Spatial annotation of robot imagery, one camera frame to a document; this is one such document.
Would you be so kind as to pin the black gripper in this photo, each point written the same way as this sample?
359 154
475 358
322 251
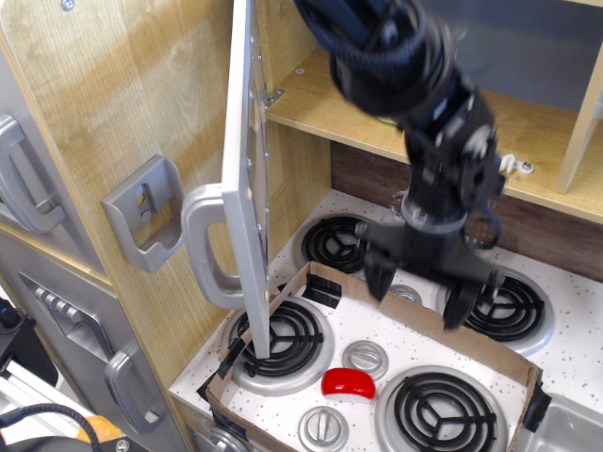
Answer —
445 259

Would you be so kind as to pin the grey toy microwave door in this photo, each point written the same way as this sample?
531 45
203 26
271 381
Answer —
241 198

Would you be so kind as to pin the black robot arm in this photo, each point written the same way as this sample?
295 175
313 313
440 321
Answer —
394 60

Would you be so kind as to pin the small grey middle knob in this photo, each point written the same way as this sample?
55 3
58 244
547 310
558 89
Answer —
407 292

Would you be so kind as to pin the grey centre stove knob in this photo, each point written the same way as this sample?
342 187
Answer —
366 356

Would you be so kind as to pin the grey stove knob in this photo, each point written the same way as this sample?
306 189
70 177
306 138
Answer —
366 356
323 429

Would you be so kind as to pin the back right stove burner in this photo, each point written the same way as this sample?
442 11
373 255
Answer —
521 316

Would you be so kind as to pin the stove burner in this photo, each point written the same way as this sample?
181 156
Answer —
434 408
301 350
331 241
521 316

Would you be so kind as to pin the back left stove burner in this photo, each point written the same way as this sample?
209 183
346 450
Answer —
331 241

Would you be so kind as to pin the brown cardboard tray border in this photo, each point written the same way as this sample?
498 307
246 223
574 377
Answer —
410 334

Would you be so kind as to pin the red toy food piece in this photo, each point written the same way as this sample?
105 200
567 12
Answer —
344 381

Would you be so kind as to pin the front right stove burner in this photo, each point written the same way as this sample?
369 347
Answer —
434 408

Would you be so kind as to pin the front left stove burner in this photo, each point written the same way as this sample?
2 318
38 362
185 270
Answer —
301 350

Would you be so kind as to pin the white plastic door latch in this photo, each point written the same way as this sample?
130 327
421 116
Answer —
509 163

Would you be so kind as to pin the grey front stove knob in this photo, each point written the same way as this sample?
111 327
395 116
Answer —
323 429

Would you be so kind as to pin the steel toy sink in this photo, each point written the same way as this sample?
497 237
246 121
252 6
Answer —
556 423

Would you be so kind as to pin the grey oven knob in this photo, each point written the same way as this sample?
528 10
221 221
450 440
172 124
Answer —
224 441

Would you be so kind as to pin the grey ice dispenser panel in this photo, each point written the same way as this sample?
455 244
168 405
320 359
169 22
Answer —
76 324

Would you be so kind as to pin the grey wall phone holder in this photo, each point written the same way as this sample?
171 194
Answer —
139 199

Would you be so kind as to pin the lower grey fridge handle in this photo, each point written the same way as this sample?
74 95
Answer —
116 375

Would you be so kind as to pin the grey fridge handle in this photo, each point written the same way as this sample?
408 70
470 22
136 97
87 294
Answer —
37 218
116 375

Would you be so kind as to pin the upper grey fridge handle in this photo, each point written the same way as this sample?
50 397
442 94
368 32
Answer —
37 218

